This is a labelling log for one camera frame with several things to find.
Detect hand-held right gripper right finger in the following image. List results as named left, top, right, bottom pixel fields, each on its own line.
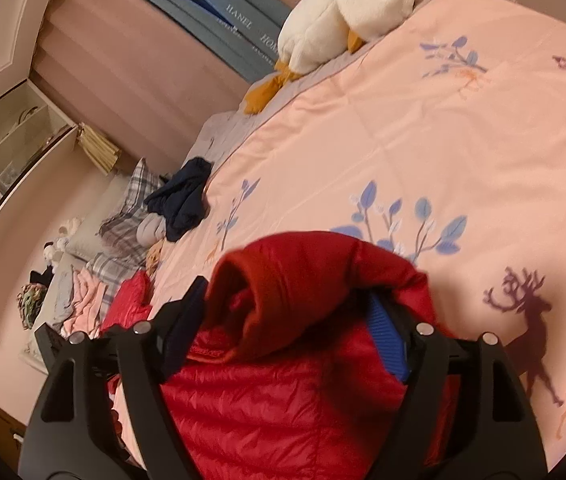
left=365, top=292, right=548, bottom=480

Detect white duck plush toy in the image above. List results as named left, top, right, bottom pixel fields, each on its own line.
left=243, top=0, right=416, bottom=115

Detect woven straw basket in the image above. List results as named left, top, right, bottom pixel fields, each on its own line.
left=77, top=122, right=121, bottom=175

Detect small orange cloth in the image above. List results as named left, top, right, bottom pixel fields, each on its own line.
left=145, top=240, right=166, bottom=276

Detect grey bed sheet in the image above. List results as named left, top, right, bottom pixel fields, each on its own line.
left=183, top=0, right=444, bottom=176

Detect light grey garment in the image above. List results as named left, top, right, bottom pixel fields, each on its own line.
left=38, top=252, right=81, bottom=331

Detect pink cloth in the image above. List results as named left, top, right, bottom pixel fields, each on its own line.
left=60, top=267, right=114, bottom=338

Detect camouflage bag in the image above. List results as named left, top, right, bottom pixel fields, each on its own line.
left=17, top=282, right=50, bottom=331

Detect pink printed blanket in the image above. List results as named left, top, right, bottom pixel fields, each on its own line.
left=110, top=0, right=566, bottom=476

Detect folded red garment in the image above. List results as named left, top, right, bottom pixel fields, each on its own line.
left=100, top=270, right=154, bottom=333

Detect blue curtain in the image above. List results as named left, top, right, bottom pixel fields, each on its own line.
left=83, top=0, right=296, bottom=83

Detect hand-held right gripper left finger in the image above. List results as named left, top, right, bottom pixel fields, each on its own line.
left=18, top=276, right=210, bottom=480

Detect red down jacket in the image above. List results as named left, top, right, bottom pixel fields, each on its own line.
left=108, top=231, right=464, bottom=480

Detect white shelf cabinet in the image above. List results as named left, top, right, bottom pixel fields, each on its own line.
left=0, top=80, right=81, bottom=276

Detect plaid pillow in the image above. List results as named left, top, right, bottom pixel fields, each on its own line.
left=88, top=157, right=166, bottom=286

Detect grey cloth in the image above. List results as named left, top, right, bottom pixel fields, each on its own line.
left=135, top=212, right=168, bottom=247

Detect navy blue garment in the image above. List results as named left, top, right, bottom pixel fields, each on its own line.
left=144, top=156, right=212, bottom=242

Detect small white plush toys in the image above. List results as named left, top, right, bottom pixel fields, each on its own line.
left=43, top=217, right=84, bottom=266

